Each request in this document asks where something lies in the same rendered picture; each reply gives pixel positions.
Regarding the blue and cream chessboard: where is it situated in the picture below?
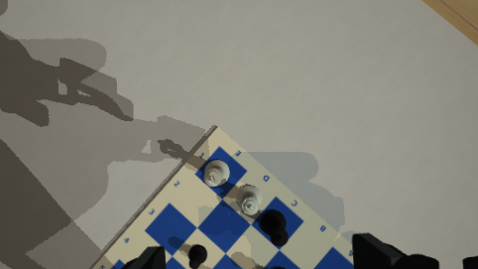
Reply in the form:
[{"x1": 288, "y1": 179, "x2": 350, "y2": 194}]
[{"x1": 92, "y1": 127, "x2": 354, "y2": 269}]

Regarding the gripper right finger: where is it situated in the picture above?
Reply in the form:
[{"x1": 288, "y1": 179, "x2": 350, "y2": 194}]
[{"x1": 352, "y1": 233, "x2": 478, "y2": 269}]

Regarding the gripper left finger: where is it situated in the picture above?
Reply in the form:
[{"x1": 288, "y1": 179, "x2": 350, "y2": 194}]
[{"x1": 121, "y1": 246, "x2": 166, "y2": 269}]

